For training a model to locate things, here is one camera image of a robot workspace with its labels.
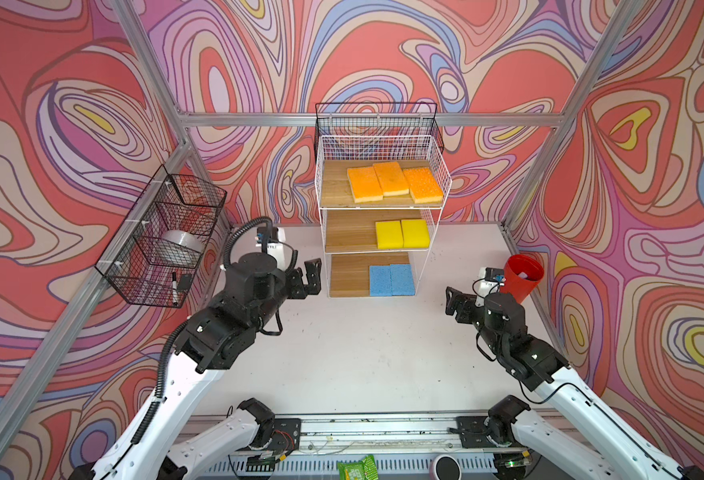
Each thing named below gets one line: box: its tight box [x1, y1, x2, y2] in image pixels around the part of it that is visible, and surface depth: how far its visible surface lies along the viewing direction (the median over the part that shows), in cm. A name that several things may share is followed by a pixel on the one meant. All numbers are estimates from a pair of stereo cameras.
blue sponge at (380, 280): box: [369, 265, 392, 297], surface depth 103 cm
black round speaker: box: [433, 454, 462, 480], surface depth 66 cm
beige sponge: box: [347, 166, 383, 203], surface depth 72 cm
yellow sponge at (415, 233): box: [401, 219, 431, 248], surface depth 82 cm
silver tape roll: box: [151, 230, 205, 268], surface depth 74 cm
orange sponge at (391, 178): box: [372, 162, 409, 197], surface depth 73 cm
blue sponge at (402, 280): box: [390, 264, 416, 296], surface depth 102 cm
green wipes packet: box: [337, 454, 380, 480], surface depth 70 cm
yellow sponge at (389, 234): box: [375, 220, 404, 249], surface depth 83 cm
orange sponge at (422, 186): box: [403, 168, 443, 204], surface depth 71 cm
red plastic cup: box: [500, 254, 544, 304], surface depth 93 cm
